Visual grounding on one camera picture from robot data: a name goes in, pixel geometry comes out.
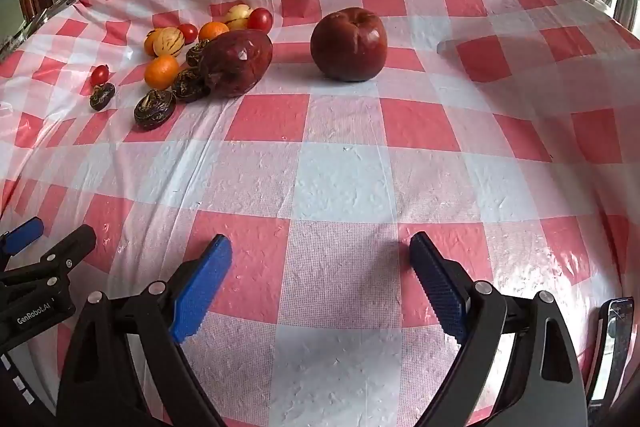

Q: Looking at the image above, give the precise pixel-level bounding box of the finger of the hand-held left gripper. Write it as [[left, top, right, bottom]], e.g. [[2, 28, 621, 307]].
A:
[[0, 217, 45, 268], [0, 224, 97, 303]]

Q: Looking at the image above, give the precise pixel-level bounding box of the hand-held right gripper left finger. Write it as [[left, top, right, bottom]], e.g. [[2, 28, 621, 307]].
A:
[[56, 234, 234, 427]]

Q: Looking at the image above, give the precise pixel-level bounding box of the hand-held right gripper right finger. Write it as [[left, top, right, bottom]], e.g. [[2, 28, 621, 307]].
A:
[[409, 232, 588, 427]]

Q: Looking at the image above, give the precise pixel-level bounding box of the dark water chestnut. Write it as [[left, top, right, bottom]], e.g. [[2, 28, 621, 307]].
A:
[[89, 83, 116, 112], [133, 89, 176, 130], [186, 39, 211, 68], [172, 68, 211, 102]]

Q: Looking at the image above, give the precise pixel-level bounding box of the dark red mango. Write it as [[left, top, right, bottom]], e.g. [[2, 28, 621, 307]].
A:
[[199, 29, 273, 98]]

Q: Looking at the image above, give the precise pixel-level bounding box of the striped yellow pepino melon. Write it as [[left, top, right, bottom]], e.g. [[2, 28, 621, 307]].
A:
[[153, 27, 186, 58], [223, 4, 252, 30]]

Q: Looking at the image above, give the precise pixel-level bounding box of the red apple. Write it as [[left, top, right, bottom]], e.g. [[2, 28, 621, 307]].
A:
[[310, 7, 388, 82]]

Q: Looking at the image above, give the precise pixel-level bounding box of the pink checked tablecloth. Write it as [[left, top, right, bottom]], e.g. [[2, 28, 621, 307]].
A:
[[0, 0, 640, 427]]

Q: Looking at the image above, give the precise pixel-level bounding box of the metal appliance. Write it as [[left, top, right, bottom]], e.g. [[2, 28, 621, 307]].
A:
[[617, 0, 640, 32]]

